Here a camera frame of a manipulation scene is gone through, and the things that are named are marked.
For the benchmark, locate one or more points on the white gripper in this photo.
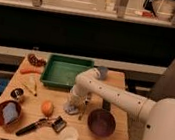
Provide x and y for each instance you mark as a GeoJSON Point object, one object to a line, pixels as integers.
{"type": "Point", "coordinates": [74, 99]}

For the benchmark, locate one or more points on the grey towel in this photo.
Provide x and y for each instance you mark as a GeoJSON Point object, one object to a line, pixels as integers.
{"type": "Point", "coordinates": [70, 109]}

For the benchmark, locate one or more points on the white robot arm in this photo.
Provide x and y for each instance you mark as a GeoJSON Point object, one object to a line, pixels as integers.
{"type": "Point", "coordinates": [159, 116]}

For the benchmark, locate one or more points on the metal fork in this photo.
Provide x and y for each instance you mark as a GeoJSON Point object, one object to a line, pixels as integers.
{"type": "Point", "coordinates": [84, 108]}

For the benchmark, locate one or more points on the green plastic tray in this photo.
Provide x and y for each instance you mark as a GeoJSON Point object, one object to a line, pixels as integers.
{"type": "Point", "coordinates": [61, 71]}

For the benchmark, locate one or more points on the black rectangular block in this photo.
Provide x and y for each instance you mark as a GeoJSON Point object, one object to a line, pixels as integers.
{"type": "Point", "coordinates": [106, 105]}

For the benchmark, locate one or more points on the orange fruit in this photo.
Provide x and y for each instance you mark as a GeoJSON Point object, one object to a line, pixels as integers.
{"type": "Point", "coordinates": [47, 108]}

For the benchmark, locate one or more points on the purple bowl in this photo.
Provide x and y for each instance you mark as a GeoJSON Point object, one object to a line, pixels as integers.
{"type": "Point", "coordinates": [101, 122]}

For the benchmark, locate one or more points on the white cup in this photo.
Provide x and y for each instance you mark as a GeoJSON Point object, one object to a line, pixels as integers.
{"type": "Point", "coordinates": [68, 133]}

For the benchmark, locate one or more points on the bunch of dark grapes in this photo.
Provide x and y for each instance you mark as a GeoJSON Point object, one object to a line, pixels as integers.
{"type": "Point", "coordinates": [33, 60]}

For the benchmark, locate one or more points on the orange carrot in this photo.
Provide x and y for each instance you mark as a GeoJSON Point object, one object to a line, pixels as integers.
{"type": "Point", "coordinates": [28, 70]}

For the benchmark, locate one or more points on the small black tin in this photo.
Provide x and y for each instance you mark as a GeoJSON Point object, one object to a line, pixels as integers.
{"type": "Point", "coordinates": [17, 94]}

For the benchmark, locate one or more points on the brown bowl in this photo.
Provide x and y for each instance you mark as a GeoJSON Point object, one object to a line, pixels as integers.
{"type": "Point", "coordinates": [2, 105]}

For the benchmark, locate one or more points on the black handled peeler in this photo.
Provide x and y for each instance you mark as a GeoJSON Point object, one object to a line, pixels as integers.
{"type": "Point", "coordinates": [57, 124]}

